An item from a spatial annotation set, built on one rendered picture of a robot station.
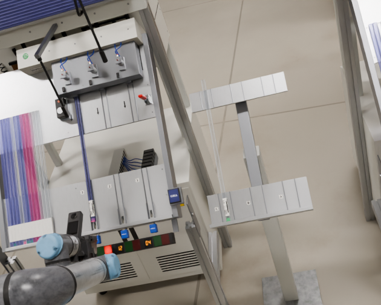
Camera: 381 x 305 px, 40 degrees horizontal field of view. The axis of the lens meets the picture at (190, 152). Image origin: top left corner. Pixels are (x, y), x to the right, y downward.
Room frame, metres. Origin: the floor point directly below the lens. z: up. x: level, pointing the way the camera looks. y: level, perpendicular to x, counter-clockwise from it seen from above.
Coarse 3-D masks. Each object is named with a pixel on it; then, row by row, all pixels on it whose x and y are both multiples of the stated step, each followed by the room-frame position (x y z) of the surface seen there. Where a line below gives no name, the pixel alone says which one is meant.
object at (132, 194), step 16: (112, 176) 1.64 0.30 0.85; (128, 176) 1.62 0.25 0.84; (144, 176) 1.60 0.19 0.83; (160, 176) 1.57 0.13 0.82; (64, 192) 1.67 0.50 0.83; (80, 192) 1.65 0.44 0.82; (96, 192) 1.62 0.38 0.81; (112, 192) 1.60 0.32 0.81; (128, 192) 1.58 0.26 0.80; (144, 192) 1.56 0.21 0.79; (160, 192) 1.53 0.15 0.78; (64, 208) 1.63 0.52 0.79; (80, 208) 1.61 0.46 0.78; (96, 208) 1.59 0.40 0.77; (112, 208) 1.56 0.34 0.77; (128, 208) 1.54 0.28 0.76; (144, 208) 1.52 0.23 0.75; (160, 208) 1.50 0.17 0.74; (64, 224) 1.59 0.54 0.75; (96, 224) 1.55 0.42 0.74; (112, 224) 1.52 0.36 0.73
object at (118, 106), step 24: (48, 72) 2.02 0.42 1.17; (144, 72) 1.86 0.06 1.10; (0, 96) 2.03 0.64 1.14; (24, 96) 1.99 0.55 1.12; (48, 96) 1.95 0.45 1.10; (96, 96) 1.87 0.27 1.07; (120, 96) 1.83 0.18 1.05; (48, 120) 1.88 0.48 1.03; (72, 120) 1.85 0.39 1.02; (96, 120) 1.81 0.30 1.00; (120, 120) 1.77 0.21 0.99
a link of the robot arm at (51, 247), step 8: (40, 240) 1.25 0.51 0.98; (48, 240) 1.24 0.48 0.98; (56, 240) 1.23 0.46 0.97; (64, 240) 1.26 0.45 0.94; (72, 240) 1.30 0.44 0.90; (40, 248) 1.23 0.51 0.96; (48, 248) 1.22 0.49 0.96; (56, 248) 1.22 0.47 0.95; (64, 248) 1.24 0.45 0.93; (72, 248) 1.28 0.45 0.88; (40, 256) 1.22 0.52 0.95; (48, 256) 1.21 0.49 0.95; (56, 256) 1.21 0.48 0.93; (64, 256) 1.22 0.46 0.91
